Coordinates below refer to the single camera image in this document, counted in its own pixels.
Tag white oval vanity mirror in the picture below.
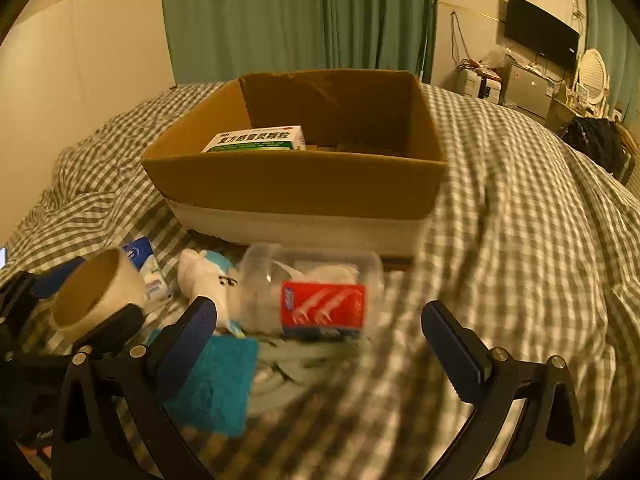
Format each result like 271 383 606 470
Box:
575 49 610 106

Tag brown cardboard box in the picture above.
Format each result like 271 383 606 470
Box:
142 70 447 258

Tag light green cable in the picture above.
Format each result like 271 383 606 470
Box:
246 336 381 418

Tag green curtain right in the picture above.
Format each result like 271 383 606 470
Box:
586 0 639 127

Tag white tape roll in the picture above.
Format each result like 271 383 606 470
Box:
51 248 148 344

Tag blue tissue pack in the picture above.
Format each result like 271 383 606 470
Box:
122 236 172 302

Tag white suitcase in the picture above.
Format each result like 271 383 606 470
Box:
456 68 501 104

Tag grey mini fridge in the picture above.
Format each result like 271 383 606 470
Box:
498 64 554 122

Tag clear floss pick jar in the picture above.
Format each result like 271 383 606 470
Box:
234 243 384 340

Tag green white medicine box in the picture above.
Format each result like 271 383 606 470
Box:
202 126 306 154

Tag black wall television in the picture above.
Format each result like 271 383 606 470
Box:
503 0 579 70

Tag white plush toy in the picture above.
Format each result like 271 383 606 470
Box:
178 248 240 333

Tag checkered bed quilt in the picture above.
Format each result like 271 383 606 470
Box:
1 82 639 479

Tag black backpack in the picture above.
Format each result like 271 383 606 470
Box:
562 117 625 174

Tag green curtain left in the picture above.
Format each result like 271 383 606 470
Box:
162 0 436 84

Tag green curtain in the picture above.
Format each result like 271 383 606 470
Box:
586 0 639 127
162 0 436 84

